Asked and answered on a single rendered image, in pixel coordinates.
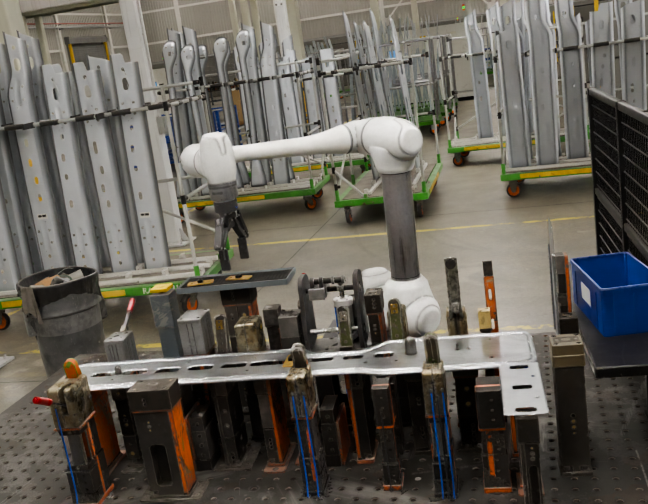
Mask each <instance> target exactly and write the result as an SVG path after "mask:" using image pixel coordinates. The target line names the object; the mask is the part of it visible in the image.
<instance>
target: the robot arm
mask: <svg viewBox="0 0 648 504"><path fill-rule="evenodd" d="M422 146H423V137H422V133H421V131H420V130H419V129H418V128H417V127H416V126H415V125H414V124H413V123H411V122H410V121H408V120H405V119H402V118H397V117H386V116H383V117H373V118H367V119H363V120H357V121H352V122H348V123H346V124H342V125H339V126H336V127H334V128H332V129H329V130H327V131H324V132H321V133H319V134H315V135H311V136H306V137H300V138H293V139H286V140H278V141H271V142H264V143H256V144H249V145H241V146H232V145H231V142H230V140H229V138H228V136H227V135H226V134H225V133H221V132H213V133H208V134H205V135H203V136H202V139H201V143H199V144H192V145H190V146H188V147H186V148H185V149H184V150H183V152H182V154H181V157H180V159H181V164H182V168H183V169H184V171H185V172H186V173H188V174H189V175H191V176H194V177H198V178H206V180H207V183H208V188H209V194H210V199H211V200H212V201H214V202H213V203H214V209H215V213H217V214H219V219H215V238H214V250H215V251H218V252H219V258H220V264H221V269H222V271H230V270H231V266H230V261H229V255H228V249H226V243H227V238H228V232H229V231H230V229H231V228H232V229H233V230H234V231H235V233H236V234H237V236H238V237H239V238H237V241H238V246H239V252H240V258H241V259H248V258H249V252H248V246H247V240H246V238H248V237H249V235H248V234H249V232H248V229H247V227H246V225H245V223H244V220H243V218H242V216H241V212H240V210H238V203H237V198H236V197H238V189H237V182H236V163H238V162H244V161H251V160H262V159H273V158H284V157H295V156H304V155H314V154H349V153H359V154H366V155H371V157H372V159H373V161H374V164H375V166H376V169H377V170H378V172H379V173H380V174H381V180H382V190H383V200H384V210H385V220H386V230H387V240H388V250H389V260H390V270H391V272H390V271H389V270H386V269H385V268H382V267H375V268H369V269H366V270H364V271H362V272H361V274H362V280H363V287H364V294H365V291H366V289H368V288H380V287H382V289H383V297H384V304H385V305H384V316H385V323H386V331H387V339H388V340H390V338H389V330H388V323H387V315H386V314H387V310H388V301H389V300H390V299H391V298H398V299H399V300H400V302H401V304H405V306H406V313H407V321H408V329H409V336H412V337H420V336H424V334H425V333H426V332H430V331H431V332H433V331H434V330H436V328H437V327H438V325H439V323H440V320H441V311H440V307H439V305H438V302H437V301H436V300H435V299H434V296H433V294H432V291H431V289H430V286H429V283H428V280H427V279H426V278H425V277H424V276H423V275H422V274H420V269H419V257H418V246H417V235H416V224H415V213H414V201H413V190H412V179H411V170H412V169H413V167H414V165H415V160H416V156H417V155H418V154H419V153H420V151H421V149H422ZM243 230H245V231H243Z"/></svg>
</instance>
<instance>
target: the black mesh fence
mask: <svg viewBox="0 0 648 504"><path fill-rule="evenodd" d="M587 103H588V119H589V136H590V152H591V168H592V184H593V200H594V217H595V233H596V249H597V255H601V254H609V253H617V252H629V253H630V254H632V255H633V256H634V257H636V258H637V259H638V260H641V262H642V263H644V264H645V265H646V266H648V230H647V228H648V189H647V186H648V147H647V143H648V112H643V111H642V109H640V108H638V107H636V106H633V105H631V104H629V103H627V102H626V101H625V100H620V99H618V98H616V97H614V96H611V95H609V94H607V93H605V92H603V91H600V90H598V89H596V88H595V87H587ZM630 121H631V122H630ZM635 121H636V122H635ZM637 127H638V128H637ZM634 136H635V137H634ZM641 136H642V138H641ZM643 139H644V142H643ZM636 142H637V143H636ZM645 142H646V145H645ZM638 148H639V149H638ZM640 153H641V155H640ZM642 158H643V160H642ZM644 161H645V164H644ZM637 163H638V164H637ZM646 164H647V167H646ZM639 169H640V171H639ZM641 175H642V176H641ZM636 177H637V178H636ZM643 179H644V181H643ZM633 182H634V183H633ZM645 183H646V186H645ZM640 191H641V192H640ZM642 196H643V198H642ZM644 201H645V203H644ZM639 205H640V206H639ZM646 205H647V207H646ZM636 211H637V212H636ZM641 212H642V213H641ZM643 218H644V219H643ZM638 219H639V220H638ZM640 226H641V227H640ZM642 233H643V234H642ZM638 252H639V253H638ZM645 260H646V262H645Z"/></svg>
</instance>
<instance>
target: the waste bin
mask: <svg viewBox="0 0 648 504"><path fill-rule="evenodd" d="M16 290H17V292H18V294H17V296H18V297H20V298H21V299H22V312H23V317H24V321H25V325H26V329H27V334H28V336H29V337H33V336H35V337H36V340H37V344H38V348H39V351H40V354H41V358H42V361H43V365H44V368H45V371H46V375H47V378H49V377H50V376H51V375H53V374H54V373H55V372H57V371H58V370H59V369H61V368H62V367H63V365H64V363H65V362H66V360H67V359H69V358H73V359H74V358H75V357H77V356H78V355H79V354H99V353H106V350H105V345H104V340H106V339H105V333H104V327H103V321H102V318H103V317H106V316H108V314H107V309H106V305H105V300H104V297H103V296H102V293H101V290H100V287H99V274H98V271H97V269H95V268H91V267H82V266H69V267H58V268H52V269H48V270H44V271H40V272H37V273H34V274H31V275H29V276H27V277H25V278H23V279H21V280H19V281H18V282H17V284H16Z"/></svg>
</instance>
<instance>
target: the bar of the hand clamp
mask: <svg viewBox="0 0 648 504"><path fill-rule="evenodd" d="M444 264H445V274H446V284H447V294H448V304H449V314H450V319H451V318H453V313H452V303H457V302H458V304H459V314H460V318H462V317H463V314H462V304H461V294H460V283H459V273H458V263H457V257H447V258H444Z"/></svg>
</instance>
